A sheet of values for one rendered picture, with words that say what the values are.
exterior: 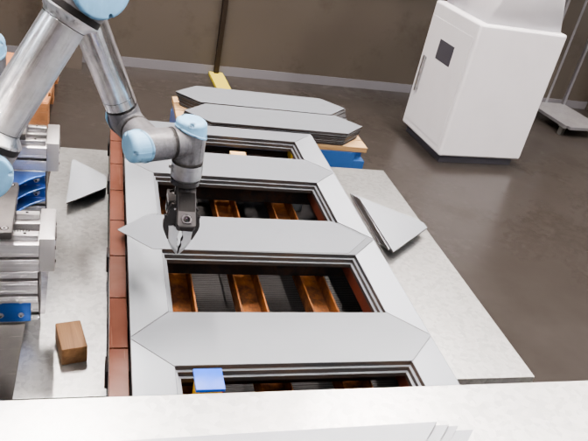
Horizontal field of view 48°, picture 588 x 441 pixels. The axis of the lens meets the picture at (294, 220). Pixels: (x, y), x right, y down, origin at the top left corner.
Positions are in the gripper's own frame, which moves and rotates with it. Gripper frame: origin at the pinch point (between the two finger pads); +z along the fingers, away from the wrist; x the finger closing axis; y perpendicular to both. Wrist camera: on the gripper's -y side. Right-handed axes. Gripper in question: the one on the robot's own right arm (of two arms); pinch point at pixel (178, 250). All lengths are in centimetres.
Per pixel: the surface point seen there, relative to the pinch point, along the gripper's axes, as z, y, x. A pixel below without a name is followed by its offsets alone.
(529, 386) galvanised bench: -14, -64, -60
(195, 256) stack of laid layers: 7.3, 8.1, -6.1
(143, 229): 5.5, 18.0, 7.7
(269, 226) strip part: 5.6, 22.9, -29.6
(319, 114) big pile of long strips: 6, 120, -72
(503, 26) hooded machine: -14, 264, -240
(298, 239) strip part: 5.6, 16.2, -37.4
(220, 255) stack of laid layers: 6.9, 8.6, -13.2
